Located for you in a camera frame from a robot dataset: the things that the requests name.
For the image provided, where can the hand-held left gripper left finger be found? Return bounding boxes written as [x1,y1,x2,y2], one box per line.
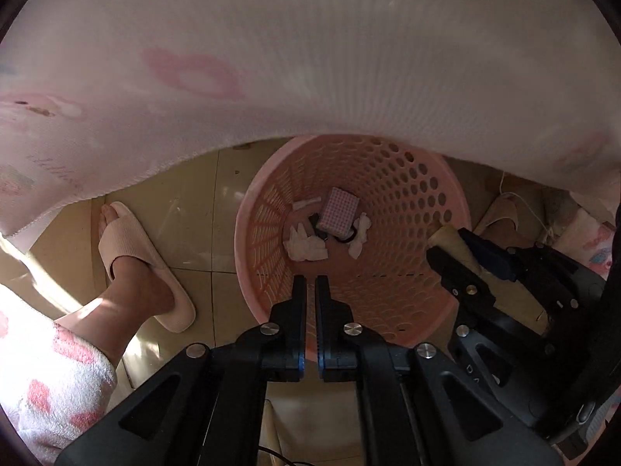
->
[56,274,309,466]

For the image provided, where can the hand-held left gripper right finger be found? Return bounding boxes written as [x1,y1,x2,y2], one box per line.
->
[314,274,564,466]

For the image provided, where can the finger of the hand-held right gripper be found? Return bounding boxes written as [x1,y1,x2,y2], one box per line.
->
[426,247,498,309]
[456,227,520,282]

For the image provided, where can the white tissue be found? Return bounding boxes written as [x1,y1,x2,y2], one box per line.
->
[284,223,328,262]

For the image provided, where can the white paper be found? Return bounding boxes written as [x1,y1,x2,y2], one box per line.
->
[347,212,373,260]

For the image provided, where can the pink checkered tissue packet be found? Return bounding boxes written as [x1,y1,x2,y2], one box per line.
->
[317,187,361,238]

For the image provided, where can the pink plastic basket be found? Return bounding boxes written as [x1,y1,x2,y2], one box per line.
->
[234,135,472,343]

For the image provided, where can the pink slipper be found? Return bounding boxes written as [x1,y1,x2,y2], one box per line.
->
[98,201,196,333]
[473,196,520,236]

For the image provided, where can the printed fluffy cloth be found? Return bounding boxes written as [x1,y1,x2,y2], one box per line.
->
[543,189,619,282]

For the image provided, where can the person's foot in pink slipper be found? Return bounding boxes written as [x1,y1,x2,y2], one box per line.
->
[53,204,175,365]

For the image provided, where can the pink bear printed cloth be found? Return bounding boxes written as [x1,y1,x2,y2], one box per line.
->
[0,0,621,241]

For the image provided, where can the white printed fleece pajama pants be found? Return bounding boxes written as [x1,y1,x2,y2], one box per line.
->
[0,284,117,466]

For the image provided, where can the white cable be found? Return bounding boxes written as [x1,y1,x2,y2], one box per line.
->
[499,172,556,241]

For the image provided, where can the black cable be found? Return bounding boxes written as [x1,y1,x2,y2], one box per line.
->
[257,445,294,466]

